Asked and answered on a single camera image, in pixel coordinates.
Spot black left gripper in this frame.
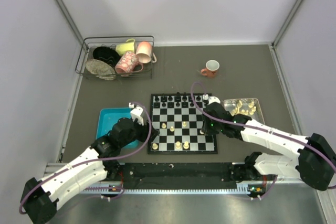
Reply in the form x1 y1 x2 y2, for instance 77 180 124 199
120 116 160 148

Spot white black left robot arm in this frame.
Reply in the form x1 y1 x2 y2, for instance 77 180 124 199
19 118 159 223

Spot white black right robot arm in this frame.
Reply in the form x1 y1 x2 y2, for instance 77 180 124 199
201 102 335 191

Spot black white chess board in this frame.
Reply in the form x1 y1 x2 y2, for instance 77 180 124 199
148 93 218 154

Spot black chess pieces row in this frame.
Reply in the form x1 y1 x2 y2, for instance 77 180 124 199
151 92 195 109

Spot white pieces in tray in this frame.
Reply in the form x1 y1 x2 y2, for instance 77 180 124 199
230 100 257 115

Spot white corner rook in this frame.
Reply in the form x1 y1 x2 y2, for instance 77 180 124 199
152 143 158 150

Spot white king piece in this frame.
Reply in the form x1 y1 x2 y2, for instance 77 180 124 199
183 141 190 150

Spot blue plastic tray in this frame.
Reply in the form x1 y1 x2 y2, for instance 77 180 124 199
96 108 139 148

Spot white queen piece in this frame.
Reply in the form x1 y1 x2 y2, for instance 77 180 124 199
175 141 182 150

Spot pink metal tray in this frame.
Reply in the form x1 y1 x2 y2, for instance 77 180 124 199
222 98 265 124

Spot orange ceramic mug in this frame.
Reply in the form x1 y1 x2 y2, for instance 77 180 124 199
200 60 220 78

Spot pink floral ceramic mug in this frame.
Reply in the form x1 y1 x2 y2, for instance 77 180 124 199
115 51 144 77

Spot speckled grey plate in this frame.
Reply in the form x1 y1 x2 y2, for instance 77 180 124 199
85 59 116 81

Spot pink white ceramic mug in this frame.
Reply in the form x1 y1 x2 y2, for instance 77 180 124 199
136 41 157 64

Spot yellow ceramic mug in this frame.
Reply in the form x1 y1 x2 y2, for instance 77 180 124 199
116 38 135 56

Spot black scalloped bowl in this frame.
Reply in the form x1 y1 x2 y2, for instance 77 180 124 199
92 46 121 67

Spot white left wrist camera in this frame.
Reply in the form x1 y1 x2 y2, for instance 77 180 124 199
129 102 144 126

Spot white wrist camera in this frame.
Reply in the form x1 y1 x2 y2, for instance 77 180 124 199
202 93 221 105
129 102 144 126

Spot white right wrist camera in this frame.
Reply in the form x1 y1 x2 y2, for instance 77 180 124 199
202 93 221 105

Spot black wire dish rack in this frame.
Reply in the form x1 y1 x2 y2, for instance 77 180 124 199
75 35 155 81

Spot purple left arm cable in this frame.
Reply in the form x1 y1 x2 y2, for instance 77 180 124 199
18 101 153 214

